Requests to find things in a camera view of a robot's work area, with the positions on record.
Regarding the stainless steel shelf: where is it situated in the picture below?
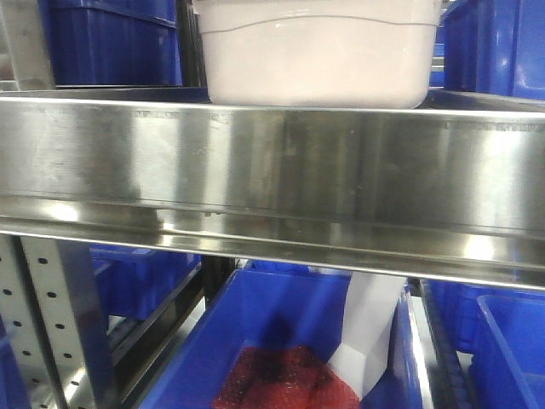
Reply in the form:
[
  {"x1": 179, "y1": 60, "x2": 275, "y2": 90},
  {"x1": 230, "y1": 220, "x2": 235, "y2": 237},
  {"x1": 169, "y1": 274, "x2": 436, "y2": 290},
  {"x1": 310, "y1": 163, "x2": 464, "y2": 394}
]
[{"x1": 1, "y1": 88, "x2": 544, "y2": 290}]

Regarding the blue bin centre lower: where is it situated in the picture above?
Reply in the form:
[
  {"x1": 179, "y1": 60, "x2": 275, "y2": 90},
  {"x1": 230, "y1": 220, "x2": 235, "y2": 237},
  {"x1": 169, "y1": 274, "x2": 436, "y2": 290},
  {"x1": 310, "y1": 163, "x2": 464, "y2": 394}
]
[{"x1": 141, "y1": 268, "x2": 423, "y2": 408}]

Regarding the blue bin lower right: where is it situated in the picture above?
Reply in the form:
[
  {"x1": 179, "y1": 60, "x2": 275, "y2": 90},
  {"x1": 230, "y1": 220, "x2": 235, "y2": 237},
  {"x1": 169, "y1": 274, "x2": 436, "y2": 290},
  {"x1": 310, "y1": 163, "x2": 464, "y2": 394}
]
[{"x1": 426, "y1": 280, "x2": 544, "y2": 408}]

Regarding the white lidded plastic bin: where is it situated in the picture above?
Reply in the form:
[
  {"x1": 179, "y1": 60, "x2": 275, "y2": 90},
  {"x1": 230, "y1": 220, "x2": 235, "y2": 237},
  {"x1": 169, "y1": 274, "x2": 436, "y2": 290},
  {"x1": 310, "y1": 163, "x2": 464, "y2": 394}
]
[{"x1": 193, "y1": 1, "x2": 441, "y2": 109}]

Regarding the blue bin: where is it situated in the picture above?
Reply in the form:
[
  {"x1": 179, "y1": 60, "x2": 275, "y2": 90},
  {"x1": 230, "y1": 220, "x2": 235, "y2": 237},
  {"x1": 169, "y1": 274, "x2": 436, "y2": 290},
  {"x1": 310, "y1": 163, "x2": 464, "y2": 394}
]
[
  {"x1": 426, "y1": 280, "x2": 544, "y2": 408},
  {"x1": 440, "y1": 0, "x2": 544, "y2": 101},
  {"x1": 141, "y1": 268, "x2": 423, "y2": 408},
  {"x1": 38, "y1": 0, "x2": 182, "y2": 86},
  {"x1": 89, "y1": 244, "x2": 201, "y2": 320}
]

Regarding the perforated steel shelf upright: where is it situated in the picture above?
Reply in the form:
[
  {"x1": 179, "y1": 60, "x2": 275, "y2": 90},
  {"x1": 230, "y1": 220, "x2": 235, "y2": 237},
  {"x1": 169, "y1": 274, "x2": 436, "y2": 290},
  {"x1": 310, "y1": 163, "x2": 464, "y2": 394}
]
[{"x1": 1, "y1": 234, "x2": 96, "y2": 408}]

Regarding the blue bin upper left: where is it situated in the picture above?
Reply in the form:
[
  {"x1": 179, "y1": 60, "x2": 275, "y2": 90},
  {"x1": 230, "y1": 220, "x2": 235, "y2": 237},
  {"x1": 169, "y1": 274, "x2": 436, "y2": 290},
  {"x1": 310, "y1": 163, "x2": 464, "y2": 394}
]
[{"x1": 38, "y1": 0, "x2": 182, "y2": 86}]

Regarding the white paper sheet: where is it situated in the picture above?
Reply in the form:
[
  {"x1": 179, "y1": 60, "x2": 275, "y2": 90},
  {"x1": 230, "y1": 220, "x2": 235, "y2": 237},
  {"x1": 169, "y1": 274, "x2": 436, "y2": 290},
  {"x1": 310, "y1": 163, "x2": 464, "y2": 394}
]
[{"x1": 328, "y1": 273, "x2": 406, "y2": 399}]

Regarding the blue bin lower left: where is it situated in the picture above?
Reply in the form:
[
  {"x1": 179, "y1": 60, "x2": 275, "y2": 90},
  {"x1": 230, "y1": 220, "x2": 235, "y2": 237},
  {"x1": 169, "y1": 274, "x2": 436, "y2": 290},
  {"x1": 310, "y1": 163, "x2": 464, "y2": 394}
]
[{"x1": 89, "y1": 244, "x2": 201, "y2": 320}]

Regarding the blue bin upper right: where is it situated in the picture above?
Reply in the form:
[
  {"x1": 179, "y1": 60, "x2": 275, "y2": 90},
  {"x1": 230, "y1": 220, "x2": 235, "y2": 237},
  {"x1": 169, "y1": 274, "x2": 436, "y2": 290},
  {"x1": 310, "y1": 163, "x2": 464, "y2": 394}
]
[{"x1": 440, "y1": 0, "x2": 544, "y2": 101}]

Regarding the red mesh bag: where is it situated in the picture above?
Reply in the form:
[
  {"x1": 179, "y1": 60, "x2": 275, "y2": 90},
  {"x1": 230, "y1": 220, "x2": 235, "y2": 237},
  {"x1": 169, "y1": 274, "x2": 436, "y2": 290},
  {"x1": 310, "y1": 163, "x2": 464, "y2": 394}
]
[{"x1": 211, "y1": 345, "x2": 360, "y2": 409}]

